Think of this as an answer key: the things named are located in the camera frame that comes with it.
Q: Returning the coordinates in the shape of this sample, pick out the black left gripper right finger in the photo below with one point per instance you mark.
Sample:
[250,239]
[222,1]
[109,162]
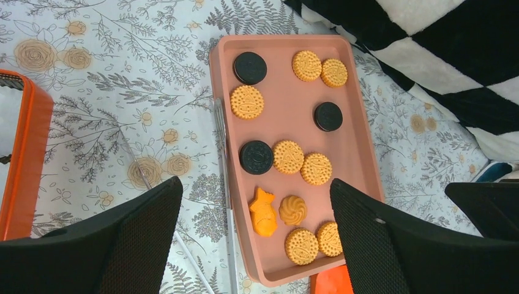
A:
[389,251]

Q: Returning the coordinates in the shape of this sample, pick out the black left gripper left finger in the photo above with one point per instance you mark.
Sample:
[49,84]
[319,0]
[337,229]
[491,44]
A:
[121,250]

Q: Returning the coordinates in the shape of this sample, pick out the swirl butter cookie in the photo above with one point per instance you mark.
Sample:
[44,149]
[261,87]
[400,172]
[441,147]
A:
[292,210]

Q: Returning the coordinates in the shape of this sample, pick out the orange compartment box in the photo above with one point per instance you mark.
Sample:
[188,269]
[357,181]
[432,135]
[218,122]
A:
[27,158]

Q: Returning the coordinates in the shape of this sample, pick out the metal tongs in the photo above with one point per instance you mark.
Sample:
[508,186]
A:
[221,130]

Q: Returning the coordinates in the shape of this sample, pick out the pink cookie tray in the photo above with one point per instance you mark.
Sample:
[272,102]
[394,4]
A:
[294,121]

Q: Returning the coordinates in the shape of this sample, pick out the round yellow biscuit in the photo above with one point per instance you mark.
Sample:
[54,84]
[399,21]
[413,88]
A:
[334,73]
[301,246]
[306,65]
[246,102]
[288,157]
[316,169]
[329,240]

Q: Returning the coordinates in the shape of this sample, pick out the black sandwich cookie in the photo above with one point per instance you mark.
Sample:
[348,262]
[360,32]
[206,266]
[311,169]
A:
[249,68]
[256,157]
[328,116]

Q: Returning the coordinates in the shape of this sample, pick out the orange box lid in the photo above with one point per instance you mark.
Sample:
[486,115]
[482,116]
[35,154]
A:
[332,281]

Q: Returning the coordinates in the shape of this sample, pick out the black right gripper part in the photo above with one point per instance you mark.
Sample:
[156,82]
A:
[491,207]

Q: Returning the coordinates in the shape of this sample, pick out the orange fish-shaped cookie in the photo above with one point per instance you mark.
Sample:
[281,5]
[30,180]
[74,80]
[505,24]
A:
[263,215]

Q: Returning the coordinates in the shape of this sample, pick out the cream blue printed cloth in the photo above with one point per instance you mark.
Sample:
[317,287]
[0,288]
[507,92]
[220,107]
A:
[496,171]

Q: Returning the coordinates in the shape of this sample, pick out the floral tablecloth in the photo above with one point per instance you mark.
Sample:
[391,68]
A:
[132,97]

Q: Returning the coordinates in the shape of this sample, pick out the black white checkered pillow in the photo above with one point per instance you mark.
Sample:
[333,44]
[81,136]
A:
[462,56]

